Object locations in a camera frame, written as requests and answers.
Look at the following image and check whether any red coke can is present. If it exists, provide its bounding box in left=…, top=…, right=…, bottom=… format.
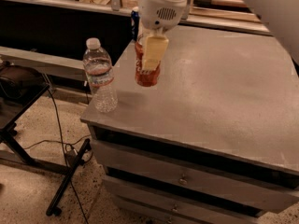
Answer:
left=135, top=42, right=160, bottom=87

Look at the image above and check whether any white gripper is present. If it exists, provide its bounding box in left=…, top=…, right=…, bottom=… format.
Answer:
left=136, top=0, right=187, bottom=70

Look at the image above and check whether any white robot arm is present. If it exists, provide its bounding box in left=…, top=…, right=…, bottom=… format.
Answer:
left=138, top=0, right=299, bottom=70

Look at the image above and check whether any blue pepsi can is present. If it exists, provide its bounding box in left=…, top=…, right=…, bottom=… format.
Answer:
left=131, top=7, right=139, bottom=41

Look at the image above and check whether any black side table stand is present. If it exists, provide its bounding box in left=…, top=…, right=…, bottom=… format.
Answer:
left=0, top=66, right=93, bottom=217

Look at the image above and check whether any clear plastic water bottle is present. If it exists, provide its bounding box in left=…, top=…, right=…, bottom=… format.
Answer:
left=83, top=37, right=118, bottom=113

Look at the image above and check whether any dark bag on side table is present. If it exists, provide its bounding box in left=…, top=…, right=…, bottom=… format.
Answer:
left=0, top=65, right=44, bottom=100

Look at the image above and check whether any black floor cable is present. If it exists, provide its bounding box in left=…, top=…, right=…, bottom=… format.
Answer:
left=23, top=89, right=93, bottom=224

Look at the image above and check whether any grey metal drawer cabinet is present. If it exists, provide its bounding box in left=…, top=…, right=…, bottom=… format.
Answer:
left=81, top=26, right=299, bottom=224

